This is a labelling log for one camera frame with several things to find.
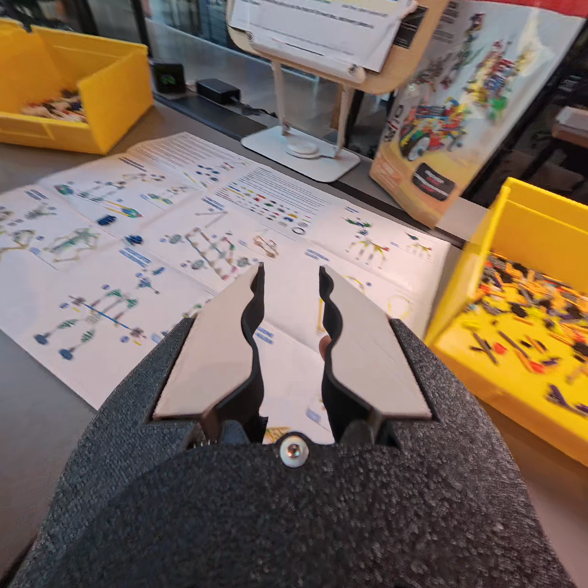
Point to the white instruction sheet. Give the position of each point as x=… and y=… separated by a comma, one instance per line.
x=276, y=239

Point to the yellow plastic bin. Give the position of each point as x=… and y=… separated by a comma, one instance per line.
x=119, y=101
x=478, y=377

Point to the small black cube device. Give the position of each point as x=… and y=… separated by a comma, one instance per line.
x=169, y=78

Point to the blue plastic connector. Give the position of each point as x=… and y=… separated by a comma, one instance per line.
x=134, y=240

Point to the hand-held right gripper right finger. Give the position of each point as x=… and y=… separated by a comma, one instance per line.
x=378, y=367

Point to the toy set cardboard box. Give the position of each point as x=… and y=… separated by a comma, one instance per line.
x=459, y=119

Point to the black power adapter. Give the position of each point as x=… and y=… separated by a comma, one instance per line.
x=218, y=90

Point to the pile of colourful building pieces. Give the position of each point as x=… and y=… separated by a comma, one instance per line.
x=55, y=107

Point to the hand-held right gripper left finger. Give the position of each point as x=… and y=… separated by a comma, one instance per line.
x=207, y=367

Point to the pile of black orange pieces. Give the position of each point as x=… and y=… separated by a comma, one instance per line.
x=533, y=312

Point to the wooden sign board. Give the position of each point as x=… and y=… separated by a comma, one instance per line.
x=404, y=64

